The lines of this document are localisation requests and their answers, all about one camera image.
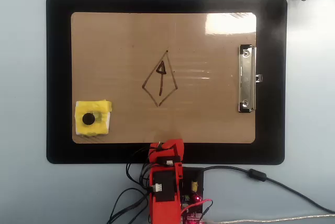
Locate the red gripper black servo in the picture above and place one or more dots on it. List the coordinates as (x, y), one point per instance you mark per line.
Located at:
(165, 156)

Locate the yellow white sponge black knob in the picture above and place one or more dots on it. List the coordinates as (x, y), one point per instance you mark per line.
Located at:
(96, 129)

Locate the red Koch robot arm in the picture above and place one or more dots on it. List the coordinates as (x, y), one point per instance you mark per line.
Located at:
(165, 208)

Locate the black robot base with electronics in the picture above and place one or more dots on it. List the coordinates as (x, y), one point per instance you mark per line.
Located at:
(193, 174)

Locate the brown marker drawing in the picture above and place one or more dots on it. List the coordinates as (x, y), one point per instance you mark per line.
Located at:
(161, 82)

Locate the silver metal clipboard clip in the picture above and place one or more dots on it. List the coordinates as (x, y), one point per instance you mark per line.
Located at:
(247, 82)

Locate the brown glossy clipboard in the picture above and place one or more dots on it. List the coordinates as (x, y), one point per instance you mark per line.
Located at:
(117, 51)

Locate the black rubber mat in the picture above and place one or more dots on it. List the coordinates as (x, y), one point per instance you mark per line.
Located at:
(57, 77)

